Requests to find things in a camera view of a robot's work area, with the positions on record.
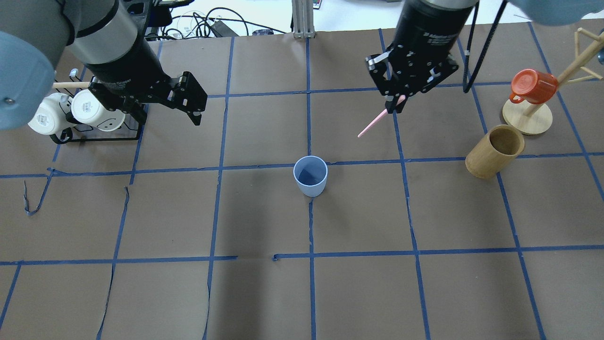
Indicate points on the wooden mug tree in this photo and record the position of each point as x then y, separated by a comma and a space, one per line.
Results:
526, 109

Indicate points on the aluminium frame post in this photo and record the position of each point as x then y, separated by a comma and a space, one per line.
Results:
303, 19

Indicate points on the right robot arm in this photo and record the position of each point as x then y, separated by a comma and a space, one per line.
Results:
550, 12

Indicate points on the light blue cup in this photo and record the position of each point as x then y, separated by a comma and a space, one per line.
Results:
310, 174

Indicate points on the orange mug on tree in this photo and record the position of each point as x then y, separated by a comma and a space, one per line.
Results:
533, 86

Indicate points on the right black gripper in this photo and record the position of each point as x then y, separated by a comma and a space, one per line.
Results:
430, 34

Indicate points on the bamboo cup holder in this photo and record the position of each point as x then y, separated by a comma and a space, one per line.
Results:
500, 145

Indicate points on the white mug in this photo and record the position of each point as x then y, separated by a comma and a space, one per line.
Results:
51, 115
87, 109

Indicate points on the white mug front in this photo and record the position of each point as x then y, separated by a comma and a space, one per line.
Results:
51, 115

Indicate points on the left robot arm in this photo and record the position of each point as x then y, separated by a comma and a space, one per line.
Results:
104, 37

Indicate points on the white mug rear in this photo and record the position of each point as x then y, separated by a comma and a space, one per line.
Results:
87, 109

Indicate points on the wooden rack rod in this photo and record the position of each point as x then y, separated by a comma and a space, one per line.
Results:
70, 85

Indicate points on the black mug rack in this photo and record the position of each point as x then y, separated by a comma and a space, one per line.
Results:
72, 114

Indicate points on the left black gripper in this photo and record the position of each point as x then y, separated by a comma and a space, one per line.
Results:
126, 60

